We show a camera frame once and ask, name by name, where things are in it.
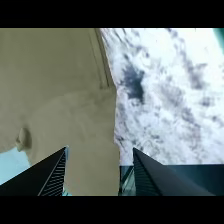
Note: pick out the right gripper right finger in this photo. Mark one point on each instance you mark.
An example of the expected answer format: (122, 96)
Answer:
(153, 176)

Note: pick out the brown T-shirt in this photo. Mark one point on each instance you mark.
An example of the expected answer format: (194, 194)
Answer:
(60, 100)

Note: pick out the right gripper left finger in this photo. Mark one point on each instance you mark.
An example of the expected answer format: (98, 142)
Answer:
(43, 176)

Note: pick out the green T-shirt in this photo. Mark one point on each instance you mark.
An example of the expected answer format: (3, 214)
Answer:
(220, 36)

